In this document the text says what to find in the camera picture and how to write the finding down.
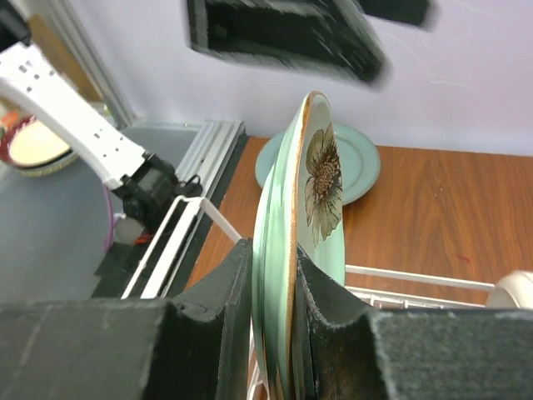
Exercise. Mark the white wire dish rack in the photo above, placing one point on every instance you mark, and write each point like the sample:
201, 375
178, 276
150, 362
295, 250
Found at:
213, 229

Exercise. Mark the red rimmed round object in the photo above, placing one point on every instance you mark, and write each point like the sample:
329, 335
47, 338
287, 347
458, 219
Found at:
34, 150

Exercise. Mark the floral plate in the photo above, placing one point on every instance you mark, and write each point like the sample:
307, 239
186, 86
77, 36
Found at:
300, 208

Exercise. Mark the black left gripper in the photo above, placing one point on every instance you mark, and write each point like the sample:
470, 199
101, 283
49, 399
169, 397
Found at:
326, 37

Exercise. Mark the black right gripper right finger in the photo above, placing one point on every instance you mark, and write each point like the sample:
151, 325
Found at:
348, 349

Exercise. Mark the cream plate with blue swirl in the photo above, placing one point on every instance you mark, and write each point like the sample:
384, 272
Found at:
512, 291

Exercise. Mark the plain teal green plate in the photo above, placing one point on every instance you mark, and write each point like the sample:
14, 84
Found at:
359, 157

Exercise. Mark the aluminium extrusion rail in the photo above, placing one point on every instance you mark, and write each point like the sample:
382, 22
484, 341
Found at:
210, 148

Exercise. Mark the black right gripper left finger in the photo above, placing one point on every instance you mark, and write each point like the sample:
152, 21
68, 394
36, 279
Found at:
193, 346

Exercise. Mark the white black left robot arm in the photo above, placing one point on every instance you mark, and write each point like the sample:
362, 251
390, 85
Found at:
146, 185

